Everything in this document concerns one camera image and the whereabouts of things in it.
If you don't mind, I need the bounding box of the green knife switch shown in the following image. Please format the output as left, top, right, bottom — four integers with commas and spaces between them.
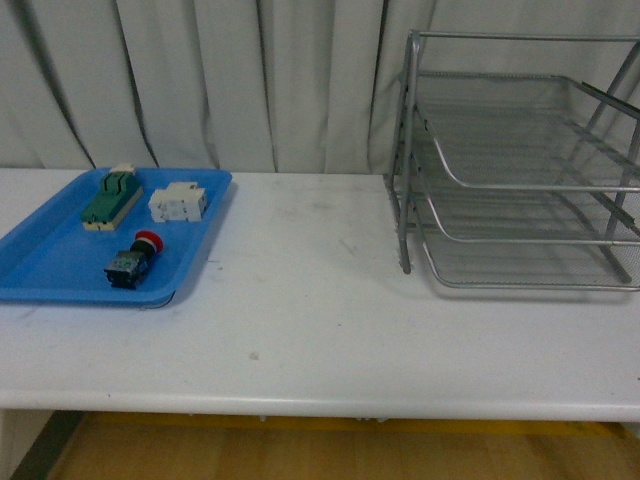
80, 164, 143, 231

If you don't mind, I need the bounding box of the silver mesh three-tier rack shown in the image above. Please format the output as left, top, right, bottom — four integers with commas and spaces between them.
385, 30, 639, 292

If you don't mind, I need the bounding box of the white circuit breaker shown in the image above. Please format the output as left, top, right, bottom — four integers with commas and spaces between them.
148, 182, 208, 223

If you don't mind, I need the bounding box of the blue plastic tray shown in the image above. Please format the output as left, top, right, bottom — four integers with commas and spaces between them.
1, 168, 232, 306

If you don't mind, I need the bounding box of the white curtain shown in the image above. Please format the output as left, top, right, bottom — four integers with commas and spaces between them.
1, 1, 639, 173

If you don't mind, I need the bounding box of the red emergency stop button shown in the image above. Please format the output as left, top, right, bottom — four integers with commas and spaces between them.
104, 230, 164, 290

